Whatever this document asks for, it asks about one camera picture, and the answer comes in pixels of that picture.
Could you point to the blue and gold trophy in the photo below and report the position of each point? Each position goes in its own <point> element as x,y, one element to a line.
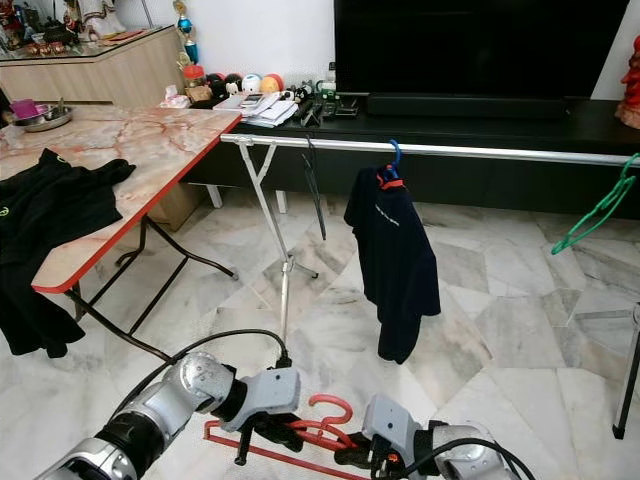
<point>187,48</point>

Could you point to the clear bottle green label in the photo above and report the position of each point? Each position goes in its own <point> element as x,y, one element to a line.
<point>329,80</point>

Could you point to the grey calculator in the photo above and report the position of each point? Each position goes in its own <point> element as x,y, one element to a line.
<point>254,100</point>

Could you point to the white round toy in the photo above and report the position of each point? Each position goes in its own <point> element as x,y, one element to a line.
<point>252,84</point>

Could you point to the red lid glass jar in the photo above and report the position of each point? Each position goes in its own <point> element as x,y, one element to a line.
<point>196,86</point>

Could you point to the pink white tissue pack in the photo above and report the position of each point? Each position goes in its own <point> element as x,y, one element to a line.
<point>176,98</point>

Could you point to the orange round toy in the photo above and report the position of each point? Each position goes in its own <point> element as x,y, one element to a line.
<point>273,84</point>

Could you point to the blue clothes hanger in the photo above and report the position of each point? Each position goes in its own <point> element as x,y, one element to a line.
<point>396,153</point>

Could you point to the white ceramic figurine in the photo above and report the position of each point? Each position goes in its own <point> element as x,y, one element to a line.
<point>100,18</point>

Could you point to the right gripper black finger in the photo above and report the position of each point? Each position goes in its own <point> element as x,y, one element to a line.
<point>355,450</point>

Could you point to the black shirt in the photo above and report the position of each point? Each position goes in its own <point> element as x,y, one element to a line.
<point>60,210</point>

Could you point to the navy shirt red collar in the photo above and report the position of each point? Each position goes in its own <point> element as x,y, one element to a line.
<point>395,270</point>

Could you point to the red plastic clothes hanger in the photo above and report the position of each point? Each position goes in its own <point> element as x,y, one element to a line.
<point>330,399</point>

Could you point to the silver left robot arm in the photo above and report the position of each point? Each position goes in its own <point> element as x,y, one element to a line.
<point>195,385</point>

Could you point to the black clothes hanger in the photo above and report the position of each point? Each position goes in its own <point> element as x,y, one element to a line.
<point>315,190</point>

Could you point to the black soundbar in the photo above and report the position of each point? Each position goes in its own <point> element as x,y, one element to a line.
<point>460,106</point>

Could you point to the white paper stack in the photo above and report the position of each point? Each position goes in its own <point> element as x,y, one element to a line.
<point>280,113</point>

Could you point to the light wooden sideboard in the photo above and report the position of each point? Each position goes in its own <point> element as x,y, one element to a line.
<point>110,78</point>

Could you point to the black flat television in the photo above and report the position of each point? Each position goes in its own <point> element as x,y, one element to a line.
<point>470,50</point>

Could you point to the black television console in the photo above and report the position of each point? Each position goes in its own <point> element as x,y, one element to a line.
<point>510,180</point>

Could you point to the silver metal clothes rack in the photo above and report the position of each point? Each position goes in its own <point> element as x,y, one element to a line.
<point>510,154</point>

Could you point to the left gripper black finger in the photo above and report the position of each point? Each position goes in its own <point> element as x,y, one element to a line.
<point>244,446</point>

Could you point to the purple cup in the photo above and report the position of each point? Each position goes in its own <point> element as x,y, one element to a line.
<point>25,108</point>

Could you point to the steel bowl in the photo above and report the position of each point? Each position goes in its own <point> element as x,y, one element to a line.
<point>55,120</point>

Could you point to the green plastic clothes hanger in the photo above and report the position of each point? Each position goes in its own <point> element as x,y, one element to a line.
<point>575,232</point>

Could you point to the marble top folding table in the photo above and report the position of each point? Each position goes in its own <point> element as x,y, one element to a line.
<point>150,145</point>

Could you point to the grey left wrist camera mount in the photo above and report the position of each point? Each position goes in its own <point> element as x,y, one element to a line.
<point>270,388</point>

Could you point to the black mouse toy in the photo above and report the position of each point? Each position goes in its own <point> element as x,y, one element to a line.
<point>234,84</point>

